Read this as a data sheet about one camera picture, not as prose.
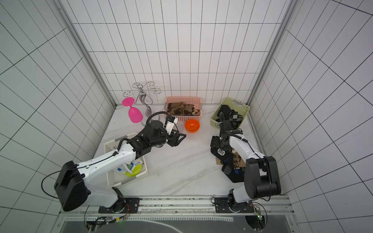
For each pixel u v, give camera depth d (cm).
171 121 67
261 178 43
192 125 102
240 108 114
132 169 80
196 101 118
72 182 40
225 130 64
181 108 108
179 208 73
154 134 59
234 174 81
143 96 90
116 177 80
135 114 90
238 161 87
